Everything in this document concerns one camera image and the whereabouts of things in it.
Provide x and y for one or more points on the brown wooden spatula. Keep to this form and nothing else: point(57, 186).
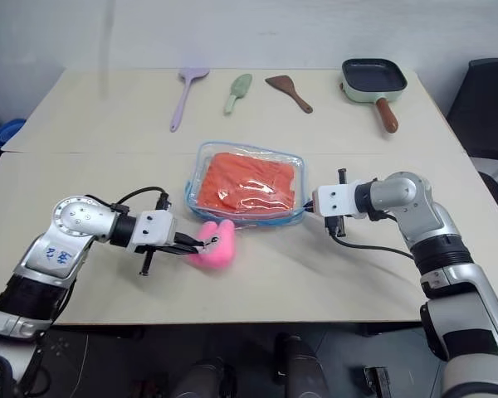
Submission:
point(280, 82)

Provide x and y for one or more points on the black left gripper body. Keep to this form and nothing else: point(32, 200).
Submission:
point(166, 248)

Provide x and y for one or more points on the green plastic scoop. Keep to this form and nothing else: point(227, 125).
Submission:
point(240, 85)

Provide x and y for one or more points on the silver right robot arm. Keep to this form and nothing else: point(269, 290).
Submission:
point(402, 190)

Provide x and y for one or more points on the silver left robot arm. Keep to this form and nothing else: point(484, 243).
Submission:
point(74, 215)

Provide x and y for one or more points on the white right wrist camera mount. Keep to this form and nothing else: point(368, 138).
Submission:
point(334, 199)

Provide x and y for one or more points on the purple silicone spatula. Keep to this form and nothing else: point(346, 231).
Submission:
point(195, 74)

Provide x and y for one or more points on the pink plush toy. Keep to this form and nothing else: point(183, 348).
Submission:
point(220, 253)

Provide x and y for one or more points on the blue plastic container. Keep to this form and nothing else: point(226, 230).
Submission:
point(8, 132)

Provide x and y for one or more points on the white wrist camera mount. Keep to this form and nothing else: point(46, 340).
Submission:
point(334, 199)
point(153, 228)

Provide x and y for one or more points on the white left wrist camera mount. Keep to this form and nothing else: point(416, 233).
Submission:
point(153, 228)

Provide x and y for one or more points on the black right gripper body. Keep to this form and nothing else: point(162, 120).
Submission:
point(336, 226)

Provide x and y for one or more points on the orange cloth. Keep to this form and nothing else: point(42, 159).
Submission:
point(240, 174)

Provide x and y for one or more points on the clear plastic pouch blue trim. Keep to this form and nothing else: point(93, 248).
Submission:
point(207, 151)

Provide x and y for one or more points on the black chair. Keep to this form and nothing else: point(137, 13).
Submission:
point(487, 103)

